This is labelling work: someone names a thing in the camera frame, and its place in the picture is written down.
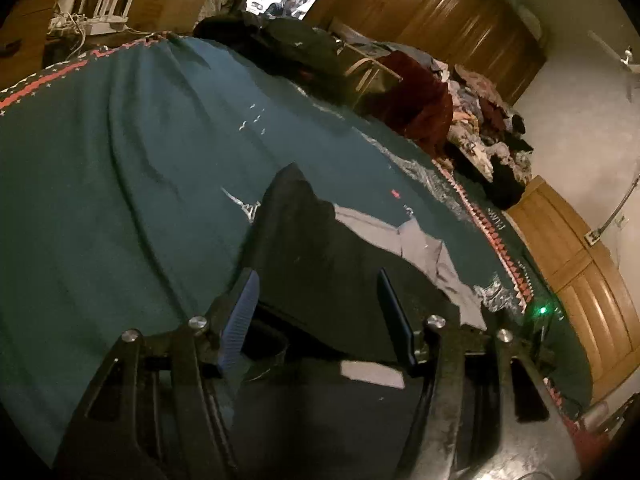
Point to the ceiling fan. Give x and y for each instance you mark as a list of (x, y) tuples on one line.
[(622, 60)]

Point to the wooden door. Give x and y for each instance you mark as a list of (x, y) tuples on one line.
[(575, 280)]

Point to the pile of mixed clothes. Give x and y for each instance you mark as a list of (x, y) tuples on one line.
[(490, 125)]

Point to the dark clothes pile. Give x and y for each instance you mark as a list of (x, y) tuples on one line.
[(280, 40)]

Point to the white router with antennas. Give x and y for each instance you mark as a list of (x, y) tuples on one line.
[(110, 10)]

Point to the white power strip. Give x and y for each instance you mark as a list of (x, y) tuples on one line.
[(67, 22)]

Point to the green patterned blanket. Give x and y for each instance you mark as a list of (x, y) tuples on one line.
[(125, 170)]

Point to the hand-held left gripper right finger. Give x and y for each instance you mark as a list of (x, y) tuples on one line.
[(396, 321)]

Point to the maroon blanket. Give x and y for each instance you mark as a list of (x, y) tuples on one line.
[(420, 100)]

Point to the dark garment with grey lining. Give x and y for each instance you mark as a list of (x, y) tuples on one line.
[(320, 270)]

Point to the wall conduit pipe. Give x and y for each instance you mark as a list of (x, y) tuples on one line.
[(620, 202)]

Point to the wooden wardrobe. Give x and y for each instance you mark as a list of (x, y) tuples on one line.
[(430, 10)]

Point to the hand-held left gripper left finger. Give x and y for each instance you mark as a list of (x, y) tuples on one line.
[(239, 321)]

